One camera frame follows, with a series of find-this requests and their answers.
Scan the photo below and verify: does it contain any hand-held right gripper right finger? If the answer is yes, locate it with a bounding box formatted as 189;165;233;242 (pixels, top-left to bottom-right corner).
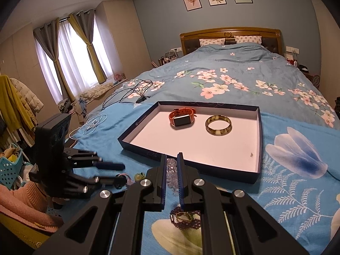
177;152;310;255

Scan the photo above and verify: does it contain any black curtain rod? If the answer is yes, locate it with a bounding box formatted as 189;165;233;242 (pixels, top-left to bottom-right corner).
58;9;95;22

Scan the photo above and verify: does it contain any dotted white pillow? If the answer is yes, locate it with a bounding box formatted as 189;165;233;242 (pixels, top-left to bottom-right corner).
234;35;262;44
199;38;226;46

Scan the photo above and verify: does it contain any nightstand clutter with red item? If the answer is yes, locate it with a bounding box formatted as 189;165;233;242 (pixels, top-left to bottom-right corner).
285;53;320;85

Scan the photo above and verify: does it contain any person's left forearm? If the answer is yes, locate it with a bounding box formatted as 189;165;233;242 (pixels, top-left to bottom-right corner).
0;182;64;229

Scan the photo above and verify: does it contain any clear bead bracelet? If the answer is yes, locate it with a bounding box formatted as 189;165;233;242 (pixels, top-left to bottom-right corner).
166;158;181;193

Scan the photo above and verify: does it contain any olive bangle bracelet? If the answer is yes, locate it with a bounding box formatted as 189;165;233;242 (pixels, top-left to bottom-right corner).
205;115;232;137

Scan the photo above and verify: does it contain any dark blue box lid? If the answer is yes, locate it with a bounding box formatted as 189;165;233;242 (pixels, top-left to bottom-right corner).
117;101;264;184

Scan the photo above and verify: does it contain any cluster of nightstand bottles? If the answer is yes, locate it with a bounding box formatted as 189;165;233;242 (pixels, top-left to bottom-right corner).
152;50;184;67

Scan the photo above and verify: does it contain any black cable bundle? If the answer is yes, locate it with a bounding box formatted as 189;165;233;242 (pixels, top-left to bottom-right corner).
102;79;154;111

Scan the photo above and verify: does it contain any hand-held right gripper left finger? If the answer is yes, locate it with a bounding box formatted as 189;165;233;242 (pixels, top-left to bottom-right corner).
34;154;168;255

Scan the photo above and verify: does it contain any cream folded blanket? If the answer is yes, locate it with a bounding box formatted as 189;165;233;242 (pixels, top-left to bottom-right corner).
80;82;113;99

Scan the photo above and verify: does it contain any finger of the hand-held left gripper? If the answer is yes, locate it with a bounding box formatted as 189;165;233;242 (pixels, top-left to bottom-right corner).
62;149;125;170
64;174;128;200

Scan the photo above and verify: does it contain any wooden bed headboard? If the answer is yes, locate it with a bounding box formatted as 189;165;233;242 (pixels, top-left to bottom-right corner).
180;27;282;57

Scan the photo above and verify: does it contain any pink charm hair tie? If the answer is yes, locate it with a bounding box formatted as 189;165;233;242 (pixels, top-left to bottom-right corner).
117;173;135;189

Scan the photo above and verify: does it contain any framed brown flower picture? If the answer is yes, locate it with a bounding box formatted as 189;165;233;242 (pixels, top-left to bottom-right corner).
182;0;203;12

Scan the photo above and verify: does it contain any blue duvet with pink blossoms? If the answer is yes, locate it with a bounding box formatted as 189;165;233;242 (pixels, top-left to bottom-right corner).
88;42;336;130

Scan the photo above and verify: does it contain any orange smartwatch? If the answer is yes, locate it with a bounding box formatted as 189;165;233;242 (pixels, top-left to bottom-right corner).
169;108;197;128

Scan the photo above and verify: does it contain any pile of clothes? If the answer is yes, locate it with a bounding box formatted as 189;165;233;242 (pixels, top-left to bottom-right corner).
57;97;88;117

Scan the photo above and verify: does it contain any light blue flower blanket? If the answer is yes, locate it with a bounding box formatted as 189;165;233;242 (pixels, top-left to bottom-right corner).
72;101;340;255

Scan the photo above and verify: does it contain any blue plastic basket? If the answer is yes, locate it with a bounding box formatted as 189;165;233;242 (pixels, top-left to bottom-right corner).
0;143;24;190

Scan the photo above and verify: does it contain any yellow coat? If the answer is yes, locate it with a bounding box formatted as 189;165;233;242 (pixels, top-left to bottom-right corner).
0;74;35;130

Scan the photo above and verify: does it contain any beige down jacket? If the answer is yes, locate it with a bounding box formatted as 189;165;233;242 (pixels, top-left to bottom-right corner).
9;78;44;117

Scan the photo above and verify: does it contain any olive and grey curtain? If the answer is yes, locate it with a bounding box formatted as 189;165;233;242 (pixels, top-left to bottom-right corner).
66;10;108;84

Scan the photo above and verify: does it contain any purple bead bracelet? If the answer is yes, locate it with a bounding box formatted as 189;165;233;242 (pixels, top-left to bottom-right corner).
169;206;201;230

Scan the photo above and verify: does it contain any white cable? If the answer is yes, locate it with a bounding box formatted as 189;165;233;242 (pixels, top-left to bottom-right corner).
69;113;107;140

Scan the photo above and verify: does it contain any white sheer curtain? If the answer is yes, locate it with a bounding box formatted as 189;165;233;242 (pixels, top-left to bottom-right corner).
37;18;107;96

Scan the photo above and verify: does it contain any yellow cloth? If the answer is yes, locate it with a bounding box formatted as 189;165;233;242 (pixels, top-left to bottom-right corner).
0;212;54;250

